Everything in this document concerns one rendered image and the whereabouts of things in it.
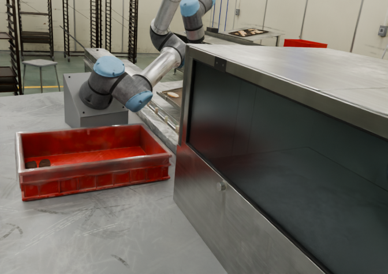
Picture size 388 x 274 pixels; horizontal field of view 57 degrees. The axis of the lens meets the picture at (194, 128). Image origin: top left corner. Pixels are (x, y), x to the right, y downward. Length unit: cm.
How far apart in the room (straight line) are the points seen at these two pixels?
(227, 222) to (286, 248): 21
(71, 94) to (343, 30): 476
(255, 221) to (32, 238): 56
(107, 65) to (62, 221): 70
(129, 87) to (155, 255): 77
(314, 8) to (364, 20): 99
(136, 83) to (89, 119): 27
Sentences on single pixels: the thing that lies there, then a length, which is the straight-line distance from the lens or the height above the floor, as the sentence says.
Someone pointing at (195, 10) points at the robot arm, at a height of 138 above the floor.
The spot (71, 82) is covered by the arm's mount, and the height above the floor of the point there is 102.
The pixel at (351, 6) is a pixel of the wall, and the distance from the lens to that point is 584.
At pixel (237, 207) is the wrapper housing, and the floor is 100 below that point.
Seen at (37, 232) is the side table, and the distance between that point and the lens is 104.
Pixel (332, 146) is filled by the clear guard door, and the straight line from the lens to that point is 56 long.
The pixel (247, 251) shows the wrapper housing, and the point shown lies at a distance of 80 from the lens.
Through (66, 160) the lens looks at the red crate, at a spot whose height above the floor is 82.
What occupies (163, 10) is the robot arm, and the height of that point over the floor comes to 136.
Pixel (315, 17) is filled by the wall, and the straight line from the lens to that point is 630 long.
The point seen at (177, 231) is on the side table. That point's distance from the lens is 101.
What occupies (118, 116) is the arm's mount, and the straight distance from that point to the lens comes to 169.
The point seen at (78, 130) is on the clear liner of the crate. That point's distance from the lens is 141.
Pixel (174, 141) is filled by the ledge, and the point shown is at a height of 86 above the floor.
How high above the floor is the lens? 141
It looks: 20 degrees down
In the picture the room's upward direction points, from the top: 5 degrees clockwise
